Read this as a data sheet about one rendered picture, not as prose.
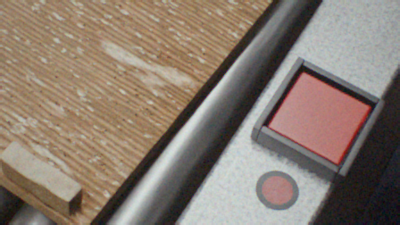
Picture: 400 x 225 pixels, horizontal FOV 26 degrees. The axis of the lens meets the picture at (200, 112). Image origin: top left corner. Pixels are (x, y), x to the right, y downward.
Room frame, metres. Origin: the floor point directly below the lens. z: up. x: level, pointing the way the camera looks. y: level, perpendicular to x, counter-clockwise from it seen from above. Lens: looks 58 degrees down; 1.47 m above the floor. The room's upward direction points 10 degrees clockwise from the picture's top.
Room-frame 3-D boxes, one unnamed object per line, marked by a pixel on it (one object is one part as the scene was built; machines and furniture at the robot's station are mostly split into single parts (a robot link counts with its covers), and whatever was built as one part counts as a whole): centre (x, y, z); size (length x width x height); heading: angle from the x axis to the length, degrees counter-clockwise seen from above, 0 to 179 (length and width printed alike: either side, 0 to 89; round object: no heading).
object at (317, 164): (0.35, -0.09, 0.92); 0.08 x 0.08 x 0.02; 68
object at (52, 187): (0.25, 0.10, 0.95); 0.06 x 0.02 x 0.03; 65
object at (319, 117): (0.35, -0.09, 0.92); 0.06 x 0.06 x 0.01; 68
